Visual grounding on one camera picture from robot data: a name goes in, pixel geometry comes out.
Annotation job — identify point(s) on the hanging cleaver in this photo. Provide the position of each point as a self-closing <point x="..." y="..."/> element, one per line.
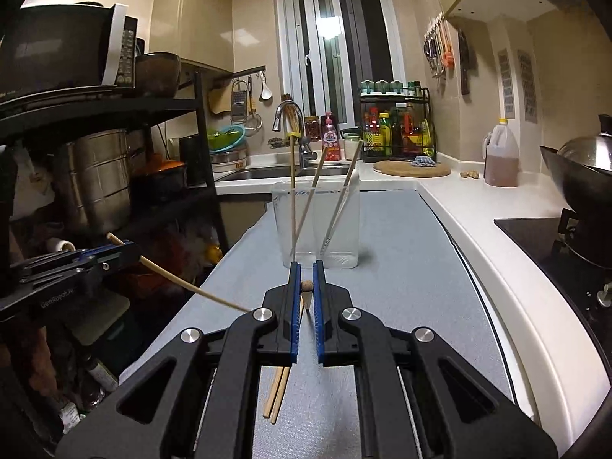
<point x="465" y="67"/>

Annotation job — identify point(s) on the steel wok with lid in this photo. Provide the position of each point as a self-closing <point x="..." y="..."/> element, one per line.
<point x="583" y="172"/>

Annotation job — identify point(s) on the black canister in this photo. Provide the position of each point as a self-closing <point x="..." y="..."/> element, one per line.
<point x="192" y="160"/>

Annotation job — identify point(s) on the steel basin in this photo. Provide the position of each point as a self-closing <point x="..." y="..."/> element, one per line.
<point x="229" y="160"/>

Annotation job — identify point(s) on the ginger piece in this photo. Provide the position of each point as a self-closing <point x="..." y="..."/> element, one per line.
<point x="470" y="175"/>

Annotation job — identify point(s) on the white jar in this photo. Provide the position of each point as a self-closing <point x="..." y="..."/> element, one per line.
<point x="350" y="146"/>

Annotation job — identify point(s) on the black spice rack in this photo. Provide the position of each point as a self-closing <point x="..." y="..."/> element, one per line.
<point x="428" y="119"/>

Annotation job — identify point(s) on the glass bottle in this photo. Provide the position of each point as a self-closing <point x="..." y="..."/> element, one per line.
<point x="101" y="374"/>

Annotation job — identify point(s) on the wooden chopstick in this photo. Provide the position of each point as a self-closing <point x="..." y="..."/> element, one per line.
<point x="306" y="289"/>
<point x="272" y="392"/>
<point x="191" y="289"/>
<point x="313" y="191"/>
<point x="279" y="399"/>
<point x="292" y="186"/>

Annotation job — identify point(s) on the blue grey scrubbing cloth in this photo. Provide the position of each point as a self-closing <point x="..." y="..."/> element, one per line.
<point x="424" y="161"/>

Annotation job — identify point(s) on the patterned wall panel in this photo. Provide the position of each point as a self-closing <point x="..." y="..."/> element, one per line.
<point x="505" y="83"/>
<point x="527" y="86"/>

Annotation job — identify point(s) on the black pot orange contents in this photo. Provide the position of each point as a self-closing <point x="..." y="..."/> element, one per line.
<point x="158" y="179"/>

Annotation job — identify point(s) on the hanging kitchen tools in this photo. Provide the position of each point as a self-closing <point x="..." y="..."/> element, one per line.
<point x="439" y="48"/>

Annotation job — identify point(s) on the round wooden cutting board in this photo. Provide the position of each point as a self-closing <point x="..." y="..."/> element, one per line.
<point x="397" y="170"/>

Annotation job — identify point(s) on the red filled jar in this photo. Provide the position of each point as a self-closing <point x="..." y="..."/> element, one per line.
<point x="312" y="129"/>

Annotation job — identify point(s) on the grey table mat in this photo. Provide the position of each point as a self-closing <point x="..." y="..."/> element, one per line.
<point x="406" y="267"/>

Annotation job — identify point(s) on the row of green spice jars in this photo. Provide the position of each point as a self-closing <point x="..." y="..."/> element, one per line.
<point x="389" y="87"/>

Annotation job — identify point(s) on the black metal shelf rack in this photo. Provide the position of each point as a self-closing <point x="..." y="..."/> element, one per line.
<point x="158" y="105"/>

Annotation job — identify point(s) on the clear plastic utensil container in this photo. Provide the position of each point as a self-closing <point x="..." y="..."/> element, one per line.
<point x="344" y="234"/>

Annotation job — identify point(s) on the red detergent pouch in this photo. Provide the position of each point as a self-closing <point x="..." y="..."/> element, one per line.
<point x="331" y="138"/>

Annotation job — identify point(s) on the row of sauce bottles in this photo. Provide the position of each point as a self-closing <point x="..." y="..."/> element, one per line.
<point x="397" y="134"/>

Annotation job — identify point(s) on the stainless steel stock pot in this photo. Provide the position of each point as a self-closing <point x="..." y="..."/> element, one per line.
<point x="93" y="181"/>

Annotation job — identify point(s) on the cooking oil jug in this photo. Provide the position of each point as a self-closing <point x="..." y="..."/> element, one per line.
<point x="501" y="162"/>

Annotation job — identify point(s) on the black gas stove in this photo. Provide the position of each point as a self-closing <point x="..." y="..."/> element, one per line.
<point x="540" y="253"/>

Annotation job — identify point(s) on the hanging metal grater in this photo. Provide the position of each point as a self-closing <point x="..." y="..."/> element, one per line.
<point x="239" y="103"/>

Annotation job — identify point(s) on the green colander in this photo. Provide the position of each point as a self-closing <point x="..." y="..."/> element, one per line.
<point x="227" y="137"/>

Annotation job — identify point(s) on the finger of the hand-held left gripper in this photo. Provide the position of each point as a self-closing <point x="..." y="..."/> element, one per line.
<point x="95" y="252"/>
<point x="119" y="263"/>

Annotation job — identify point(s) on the brown bowl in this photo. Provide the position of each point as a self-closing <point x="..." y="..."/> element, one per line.
<point x="158" y="74"/>

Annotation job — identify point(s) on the microwave oven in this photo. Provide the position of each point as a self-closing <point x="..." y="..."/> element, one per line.
<point x="57" y="52"/>

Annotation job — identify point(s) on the white framed window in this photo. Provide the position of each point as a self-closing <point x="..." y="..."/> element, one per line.
<point x="334" y="48"/>

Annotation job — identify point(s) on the white cup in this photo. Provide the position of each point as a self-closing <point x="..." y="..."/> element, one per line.
<point x="62" y="245"/>

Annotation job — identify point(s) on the hanging wooden cutting board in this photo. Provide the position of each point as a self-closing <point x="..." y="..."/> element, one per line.
<point x="220" y="100"/>

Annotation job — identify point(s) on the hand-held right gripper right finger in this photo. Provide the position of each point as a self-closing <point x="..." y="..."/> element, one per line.
<point x="319" y="325"/>

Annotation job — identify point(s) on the hanging white ladle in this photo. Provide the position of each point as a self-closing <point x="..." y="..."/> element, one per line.
<point x="266" y="91"/>

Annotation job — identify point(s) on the chrome faucet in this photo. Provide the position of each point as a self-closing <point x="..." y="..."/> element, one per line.
<point x="287" y="110"/>

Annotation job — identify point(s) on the hanging metal strainer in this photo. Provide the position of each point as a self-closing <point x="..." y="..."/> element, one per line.
<point x="254" y="117"/>

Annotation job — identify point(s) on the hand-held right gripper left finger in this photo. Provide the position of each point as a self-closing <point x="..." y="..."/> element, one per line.
<point x="295" y="325"/>

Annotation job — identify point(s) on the steel sink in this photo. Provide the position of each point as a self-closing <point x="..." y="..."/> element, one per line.
<point x="258" y="173"/>

